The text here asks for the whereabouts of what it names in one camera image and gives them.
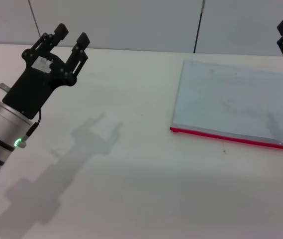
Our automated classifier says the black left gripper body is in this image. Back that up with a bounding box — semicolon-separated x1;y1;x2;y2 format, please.
1;49;79;120

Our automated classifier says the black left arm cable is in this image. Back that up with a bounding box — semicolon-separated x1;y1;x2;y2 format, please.
25;109;42;139

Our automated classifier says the transparent document bag red zipper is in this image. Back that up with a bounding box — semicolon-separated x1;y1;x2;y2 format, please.
169;59;283;152

